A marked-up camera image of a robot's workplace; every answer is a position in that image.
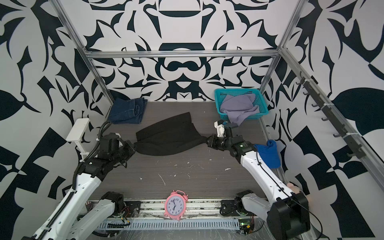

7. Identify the dark blue denim skirt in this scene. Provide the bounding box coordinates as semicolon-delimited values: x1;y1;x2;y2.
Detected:
108;98;148;125

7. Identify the black garment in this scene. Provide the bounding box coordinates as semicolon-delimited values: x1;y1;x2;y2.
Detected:
135;112;207;156

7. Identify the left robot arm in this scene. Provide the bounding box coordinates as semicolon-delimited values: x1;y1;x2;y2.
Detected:
24;133;136;240

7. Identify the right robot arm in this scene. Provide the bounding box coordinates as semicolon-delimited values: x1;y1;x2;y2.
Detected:
207;120;311;240

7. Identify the lavender garment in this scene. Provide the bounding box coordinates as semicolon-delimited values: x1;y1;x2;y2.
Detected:
220;94;260;126

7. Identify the teal plastic basket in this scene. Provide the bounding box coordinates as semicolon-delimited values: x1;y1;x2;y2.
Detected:
214;89;269;120

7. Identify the bright blue cloth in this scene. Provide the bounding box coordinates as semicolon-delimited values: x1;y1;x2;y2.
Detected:
255;140;281;169

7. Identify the white box on stand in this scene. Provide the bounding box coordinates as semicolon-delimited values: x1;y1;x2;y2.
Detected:
66;118;90;162

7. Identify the pink alarm clock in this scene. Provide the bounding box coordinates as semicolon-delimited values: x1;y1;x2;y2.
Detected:
164;190;189;221

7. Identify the pink plush pig toy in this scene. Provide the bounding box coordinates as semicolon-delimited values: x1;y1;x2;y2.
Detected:
287;183;302;194

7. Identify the small green circuit board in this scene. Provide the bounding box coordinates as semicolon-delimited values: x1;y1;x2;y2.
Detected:
239;219;255;236

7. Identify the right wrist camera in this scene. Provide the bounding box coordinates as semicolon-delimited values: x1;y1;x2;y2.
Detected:
214;120;225;138

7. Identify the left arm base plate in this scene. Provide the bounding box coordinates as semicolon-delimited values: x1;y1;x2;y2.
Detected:
122;201;142;218

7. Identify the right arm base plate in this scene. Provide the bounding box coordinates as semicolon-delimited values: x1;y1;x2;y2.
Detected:
219;200;252;217

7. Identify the black corrugated cable hose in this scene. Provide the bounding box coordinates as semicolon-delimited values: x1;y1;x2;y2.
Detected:
20;120;130;240

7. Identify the white slotted cable duct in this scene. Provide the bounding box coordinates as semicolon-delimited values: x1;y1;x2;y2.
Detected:
96;219;241;231

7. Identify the black coat hook rail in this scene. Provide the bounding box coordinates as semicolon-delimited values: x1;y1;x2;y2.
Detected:
297;71;368;159

